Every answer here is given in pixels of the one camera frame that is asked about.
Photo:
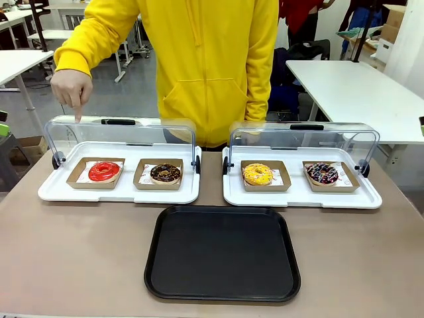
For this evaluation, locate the green left gripper finger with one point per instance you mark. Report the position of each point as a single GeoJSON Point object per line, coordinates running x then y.
{"type": "Point", "coordinates": [4, 130]}
{"type": "Point", "coordinates": [2, 116]}

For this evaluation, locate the person's right forearm yellow sleeve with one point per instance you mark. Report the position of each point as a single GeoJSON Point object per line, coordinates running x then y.
{"type": "Point", "coordinates": [84, 46]}

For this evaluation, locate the person's left forearm yellow sleeve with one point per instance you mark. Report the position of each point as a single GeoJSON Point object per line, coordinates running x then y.
{"type": "Point", "coordinates": [259, 89]}

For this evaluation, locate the white display tray base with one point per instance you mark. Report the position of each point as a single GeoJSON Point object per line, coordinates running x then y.
{"type": "Point", "coordinates": [59, 185]}
{"type": "Point", "coordinates": [298, 198]}

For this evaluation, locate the brown cardboard donut box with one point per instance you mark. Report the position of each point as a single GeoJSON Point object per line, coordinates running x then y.
{"type": "Point", "coordinates": [140, 186]}
{"type": "Point", "coordinates": [352, 183]}
{"type": "Point", "coordinates": [285, 187]}
{"type": "Point", "coordinates": [74, 182]}

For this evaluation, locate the red glazed donut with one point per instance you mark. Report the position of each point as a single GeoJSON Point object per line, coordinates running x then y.
{"type": "Point", "coordinates": [96, 172]}

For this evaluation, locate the dark donut with colourful sprinkles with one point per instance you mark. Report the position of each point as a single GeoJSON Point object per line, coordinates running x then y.
{"type": "Point", "coordinates": [314, 177]}

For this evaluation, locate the chocolate donut with nut crumbs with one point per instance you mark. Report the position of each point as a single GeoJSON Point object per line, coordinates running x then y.
{"type": "Point", "coordinates": [157, 175]}

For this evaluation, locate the yellow glazed sprinkled donut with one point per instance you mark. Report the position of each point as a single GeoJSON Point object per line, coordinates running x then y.
{"type": "Point", "coordinates": [251, 177]}

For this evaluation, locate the black plastic serving tray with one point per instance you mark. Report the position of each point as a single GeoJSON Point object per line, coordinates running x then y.
{"type": "Point", "coordinates": [222, 253]}

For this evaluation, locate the person's right hand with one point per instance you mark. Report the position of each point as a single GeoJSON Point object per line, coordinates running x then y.
{"type": "Point", "coordinates": [71, 89]}

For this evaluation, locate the dark grey stool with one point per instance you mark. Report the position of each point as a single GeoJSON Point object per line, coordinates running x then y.
{"type": "Point", "coordinates": [10, 159]}

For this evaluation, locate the flat cardboard box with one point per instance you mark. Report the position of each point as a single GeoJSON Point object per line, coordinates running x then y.
{"type": "Point", "coordinates": [34, 147]}

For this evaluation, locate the small white table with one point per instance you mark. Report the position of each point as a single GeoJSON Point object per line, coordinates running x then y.
{"type": "Point", "coordinates": [16, 64]}

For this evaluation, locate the large white table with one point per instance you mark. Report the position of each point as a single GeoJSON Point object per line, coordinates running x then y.
{"type": "Point", "coordinates": [364, 96]}

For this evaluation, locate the white storage box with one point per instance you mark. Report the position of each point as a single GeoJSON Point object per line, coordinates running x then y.
{"type": "Point", "coordinates": [386, 49]}

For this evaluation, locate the clear hinged display lid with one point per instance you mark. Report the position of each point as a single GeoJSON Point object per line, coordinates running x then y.
{"type": "Point", "coordinates": [149, 127]}
{"type": "Point", "coordinates": [331, 132]}

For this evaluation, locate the white printed paper liner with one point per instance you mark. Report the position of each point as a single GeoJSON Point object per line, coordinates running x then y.
{"type": "Point", "coordinates": [82, 176]}
{"type": "Point", "coordinates": [279, 177]}
{"type": "Point", "coordinates": [345, 177]}
{"type": "Point", "coordinates": [144, 175]}

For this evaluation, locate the tall open cardboard box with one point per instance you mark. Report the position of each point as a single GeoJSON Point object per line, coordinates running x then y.
{"type": "Point", "coordinates": [394, 23]}

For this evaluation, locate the white background desk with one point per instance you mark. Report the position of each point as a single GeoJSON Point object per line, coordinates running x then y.
{"type": "Point", "coordinates": [63, 20]}

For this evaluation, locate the black office chair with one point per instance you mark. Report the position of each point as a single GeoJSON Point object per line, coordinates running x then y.
{"type": "Point", "coordinates": [298, 66]}

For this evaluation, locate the person in red top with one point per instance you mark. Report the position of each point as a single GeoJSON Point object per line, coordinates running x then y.
{"type": "Point", "coordinates": [303, 16]}

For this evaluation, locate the person's torso yellow hoodie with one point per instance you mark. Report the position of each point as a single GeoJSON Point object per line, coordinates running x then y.
{"type": "Point", "coordinates": [205, 66]}

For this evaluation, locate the black camera stand pole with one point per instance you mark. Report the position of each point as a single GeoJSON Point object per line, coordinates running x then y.
{"type": "Point", "coordinates": [39, 23]}
{"type": "Point", "coordinates": [360, 33]}

